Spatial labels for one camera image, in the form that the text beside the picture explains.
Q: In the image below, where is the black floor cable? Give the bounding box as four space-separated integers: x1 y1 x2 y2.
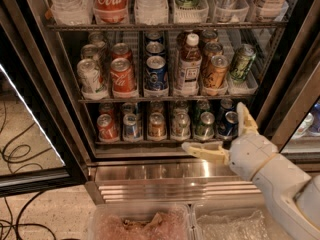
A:
0 100 58 240

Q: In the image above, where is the front blue white can bottom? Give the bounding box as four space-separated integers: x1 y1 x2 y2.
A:
123 113 141 140

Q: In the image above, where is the open fridge glass door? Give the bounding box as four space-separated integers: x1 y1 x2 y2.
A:
0 25 86 197

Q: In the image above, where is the middle clear water bottle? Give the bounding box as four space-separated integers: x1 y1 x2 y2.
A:
136 0 167 19

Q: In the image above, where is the front white can bottom shelf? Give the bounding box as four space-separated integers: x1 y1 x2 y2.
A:
172 112 190 138

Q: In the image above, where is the red coke can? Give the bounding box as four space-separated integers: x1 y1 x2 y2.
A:
111 43 133 62
110 58 136 92

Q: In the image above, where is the front orange can bottom shelf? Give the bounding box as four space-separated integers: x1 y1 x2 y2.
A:
148 112 166 137

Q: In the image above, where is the front white soda can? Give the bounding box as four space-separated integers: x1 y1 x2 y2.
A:
77 59 104 93

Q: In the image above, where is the left clear plastic bin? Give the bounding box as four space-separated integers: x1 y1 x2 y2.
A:
87 202 194 240

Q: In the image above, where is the white soda can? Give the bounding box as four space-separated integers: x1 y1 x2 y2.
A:
77 59 104 93
81 44 100 61
88 32 108 53

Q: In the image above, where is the right clear plastic bin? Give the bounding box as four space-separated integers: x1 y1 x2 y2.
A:
191 195 293 240

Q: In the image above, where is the green can middle shelf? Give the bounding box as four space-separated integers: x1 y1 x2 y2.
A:
230 44 256 83

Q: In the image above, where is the middle blue pepsi can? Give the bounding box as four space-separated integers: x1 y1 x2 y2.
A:
146 42 165 57

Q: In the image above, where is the clear plastic bin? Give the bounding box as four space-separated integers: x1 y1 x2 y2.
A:
87 202 194 240
191 195 293 240

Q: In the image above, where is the middle white soda can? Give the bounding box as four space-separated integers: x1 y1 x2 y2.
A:
81 44 100 61

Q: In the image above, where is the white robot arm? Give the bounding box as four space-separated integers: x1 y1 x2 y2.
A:
182 103 320 240

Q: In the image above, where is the rear white soda can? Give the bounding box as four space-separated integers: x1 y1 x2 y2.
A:
88 32 108 53

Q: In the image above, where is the front blue pepsi can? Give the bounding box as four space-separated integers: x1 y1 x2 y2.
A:
146 56 168 91

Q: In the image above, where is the rear blue pepsi can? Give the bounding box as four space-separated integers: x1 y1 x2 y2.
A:
145 32 164 44

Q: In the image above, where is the front blue can bottom shelf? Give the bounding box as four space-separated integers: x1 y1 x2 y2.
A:
218 111 238 138

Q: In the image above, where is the rear orange can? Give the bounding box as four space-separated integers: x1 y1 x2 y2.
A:
200 30 219 44

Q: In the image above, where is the blue pepsi can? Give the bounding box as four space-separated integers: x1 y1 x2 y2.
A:
146 42 165 57
145 32 164 44
146 56 168 91

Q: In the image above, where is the front red can bottom shelf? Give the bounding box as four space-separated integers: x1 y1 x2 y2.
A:
97 114 118 140

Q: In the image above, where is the middle orange can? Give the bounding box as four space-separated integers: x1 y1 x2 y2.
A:
202 42 224 64

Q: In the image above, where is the tea bottle white cap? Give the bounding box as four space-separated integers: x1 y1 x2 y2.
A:
176 33 202 91

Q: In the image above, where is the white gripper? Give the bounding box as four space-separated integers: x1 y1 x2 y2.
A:
181 102 278 181

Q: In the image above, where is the stainless steel fridge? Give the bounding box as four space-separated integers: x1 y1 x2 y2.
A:
0 0 320 205

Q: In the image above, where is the front green can bottom shelf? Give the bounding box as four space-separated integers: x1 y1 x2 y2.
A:
195 112 215 138

